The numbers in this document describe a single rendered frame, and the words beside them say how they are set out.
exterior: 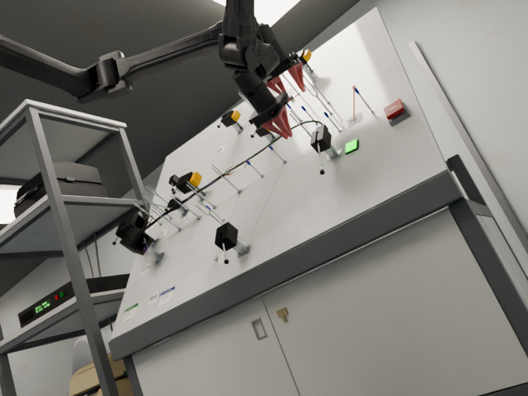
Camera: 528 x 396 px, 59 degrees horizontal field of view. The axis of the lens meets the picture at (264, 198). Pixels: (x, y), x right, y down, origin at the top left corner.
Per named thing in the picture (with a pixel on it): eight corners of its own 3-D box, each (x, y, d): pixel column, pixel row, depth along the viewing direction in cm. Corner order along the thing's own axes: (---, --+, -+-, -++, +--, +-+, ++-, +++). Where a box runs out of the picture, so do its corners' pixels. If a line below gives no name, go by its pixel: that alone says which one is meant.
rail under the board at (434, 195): (462, 196, 101) (448, 170, 102) (113, 361, 151) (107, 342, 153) (465, 197, 105) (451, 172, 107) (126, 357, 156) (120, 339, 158)
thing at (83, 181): (50, 198, 177) (38, 154, 182) (14, 225, 186) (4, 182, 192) (111, 203, 203) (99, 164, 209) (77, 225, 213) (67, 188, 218)
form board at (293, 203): (113, 342, 155) (109, 340, 154) (168, 159, 231) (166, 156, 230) (451, 174, 104) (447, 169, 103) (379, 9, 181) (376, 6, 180)
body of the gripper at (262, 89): (258, 115, 120) (241, 91, 117) (290, 97, 114) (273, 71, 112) (251, 126, 115) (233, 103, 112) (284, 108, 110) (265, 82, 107)
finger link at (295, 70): (294, 97, 132) (277, 67, 130) (315, 85, 128) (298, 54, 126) (285, 103, 126) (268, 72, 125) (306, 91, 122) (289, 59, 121)
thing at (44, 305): (75, 297, 164) (71, 279, 166) (20, 331, 179) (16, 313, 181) (144, 286, 192) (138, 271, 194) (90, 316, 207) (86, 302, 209)
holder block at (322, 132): (317, 153, 132) (309, 144, 130) (319, 141, 136) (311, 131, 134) (330, 148, 130) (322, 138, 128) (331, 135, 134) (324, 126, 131)
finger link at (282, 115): (279, 137, 123) (258, 109, 119) (301, 126, 119) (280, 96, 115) (273, 151, 118) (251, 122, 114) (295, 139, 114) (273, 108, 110)
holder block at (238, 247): (236, 279, 129) (211, 260, 124) (238, 247, 138) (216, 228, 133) (248, 273, 127) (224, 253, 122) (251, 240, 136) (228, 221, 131)
